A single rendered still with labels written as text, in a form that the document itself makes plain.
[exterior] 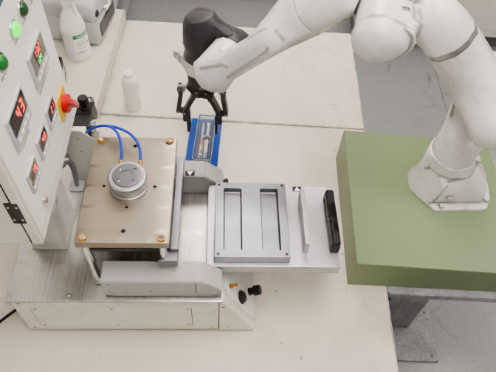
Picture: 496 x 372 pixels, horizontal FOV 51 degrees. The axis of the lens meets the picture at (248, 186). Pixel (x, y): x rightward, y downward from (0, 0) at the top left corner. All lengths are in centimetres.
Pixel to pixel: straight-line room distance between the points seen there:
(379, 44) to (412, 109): 198
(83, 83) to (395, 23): 109
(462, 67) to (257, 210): 52
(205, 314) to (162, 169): 35
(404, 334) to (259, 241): 119
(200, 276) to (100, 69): 96
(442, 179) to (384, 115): 155
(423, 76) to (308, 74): 143
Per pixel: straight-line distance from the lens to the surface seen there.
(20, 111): 88
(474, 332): 236
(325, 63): 196
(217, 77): 122
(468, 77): 116
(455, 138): 133
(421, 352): 223
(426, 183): 144
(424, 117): 299
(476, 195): 150
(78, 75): 185
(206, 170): 126
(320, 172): 160
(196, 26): 129
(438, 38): 110
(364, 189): 144
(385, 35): 104
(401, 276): 140
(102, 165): 115
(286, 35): 114
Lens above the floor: 199
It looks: 53 degrees down
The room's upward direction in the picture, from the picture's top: 5 degrees clockwise
